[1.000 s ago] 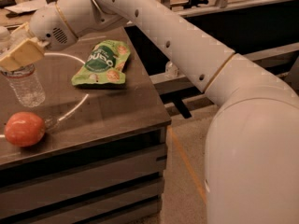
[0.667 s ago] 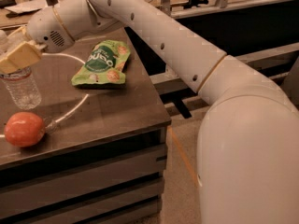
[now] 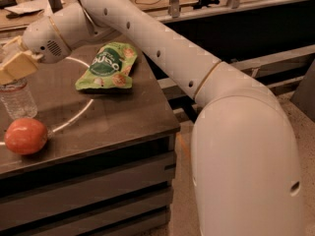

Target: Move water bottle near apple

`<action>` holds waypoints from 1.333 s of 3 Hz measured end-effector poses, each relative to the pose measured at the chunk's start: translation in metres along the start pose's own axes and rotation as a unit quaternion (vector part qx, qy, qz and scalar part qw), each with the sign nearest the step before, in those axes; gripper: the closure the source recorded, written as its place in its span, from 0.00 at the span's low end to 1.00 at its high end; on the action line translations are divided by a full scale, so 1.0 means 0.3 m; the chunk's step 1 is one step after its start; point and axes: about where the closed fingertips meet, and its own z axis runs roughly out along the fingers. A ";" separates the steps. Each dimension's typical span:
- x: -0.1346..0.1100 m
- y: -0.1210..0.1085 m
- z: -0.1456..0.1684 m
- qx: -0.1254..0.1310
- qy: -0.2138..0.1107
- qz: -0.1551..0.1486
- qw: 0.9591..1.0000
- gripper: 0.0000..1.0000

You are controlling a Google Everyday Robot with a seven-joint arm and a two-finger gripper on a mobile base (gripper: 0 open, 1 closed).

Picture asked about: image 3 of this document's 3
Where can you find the green snack bag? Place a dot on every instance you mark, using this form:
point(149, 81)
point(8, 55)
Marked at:
point(110, 68)

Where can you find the left metal bracket post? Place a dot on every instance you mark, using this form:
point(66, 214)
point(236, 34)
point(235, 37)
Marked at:
point(55, 5)

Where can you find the red apple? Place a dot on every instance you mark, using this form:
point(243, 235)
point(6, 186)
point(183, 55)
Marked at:
point(26, 136)

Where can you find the grey drawer cabinet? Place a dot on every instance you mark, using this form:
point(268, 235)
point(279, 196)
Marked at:
point(109, 157)

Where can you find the white paper sheet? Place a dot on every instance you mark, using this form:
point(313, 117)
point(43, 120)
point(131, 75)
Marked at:
point(20, 10)

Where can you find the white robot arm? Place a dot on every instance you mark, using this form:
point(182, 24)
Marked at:
point(245, 163)

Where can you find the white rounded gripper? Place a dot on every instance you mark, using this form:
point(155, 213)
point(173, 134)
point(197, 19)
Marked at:
point(43, 39)

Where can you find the clear plastic water bottle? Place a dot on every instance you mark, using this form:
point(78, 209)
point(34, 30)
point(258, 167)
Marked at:
point(17, 99)

